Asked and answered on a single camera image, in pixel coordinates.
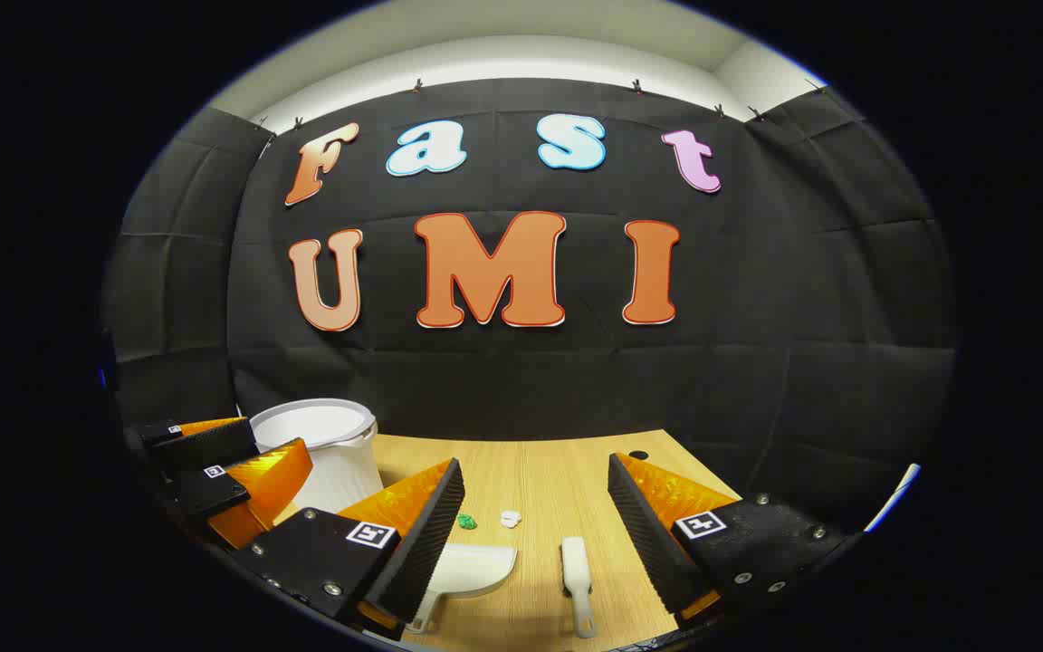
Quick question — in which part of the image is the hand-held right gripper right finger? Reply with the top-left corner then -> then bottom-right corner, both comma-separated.
608,453 -> 857,630

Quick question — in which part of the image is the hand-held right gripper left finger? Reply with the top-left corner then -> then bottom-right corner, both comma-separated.
234,457 -> 466,635

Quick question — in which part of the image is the white plastic dustpan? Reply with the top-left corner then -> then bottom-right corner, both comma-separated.
406,542 -> 519,635

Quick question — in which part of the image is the small white broom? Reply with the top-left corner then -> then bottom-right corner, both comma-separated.
560,536 -> 597,639

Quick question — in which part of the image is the white ribbed garbage bin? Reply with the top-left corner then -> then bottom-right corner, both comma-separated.
248,398 -> 385,515

